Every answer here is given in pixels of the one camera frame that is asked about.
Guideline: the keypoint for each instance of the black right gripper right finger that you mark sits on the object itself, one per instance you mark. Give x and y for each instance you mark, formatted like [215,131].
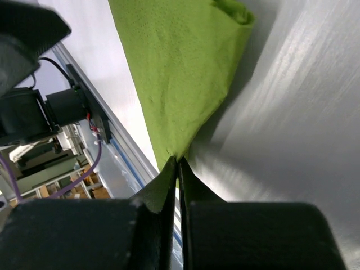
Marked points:
[217,234]

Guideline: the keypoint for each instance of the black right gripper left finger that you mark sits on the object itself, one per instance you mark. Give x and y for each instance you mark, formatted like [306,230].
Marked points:
[132,233]

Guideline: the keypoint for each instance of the green paper napkin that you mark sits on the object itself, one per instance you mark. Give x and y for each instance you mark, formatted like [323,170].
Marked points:
[182,56]

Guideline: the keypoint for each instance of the aluminium front rail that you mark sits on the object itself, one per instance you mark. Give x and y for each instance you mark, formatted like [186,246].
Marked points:
[118,132]

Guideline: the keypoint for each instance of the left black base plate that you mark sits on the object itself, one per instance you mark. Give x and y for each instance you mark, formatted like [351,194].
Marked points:
[91,103]

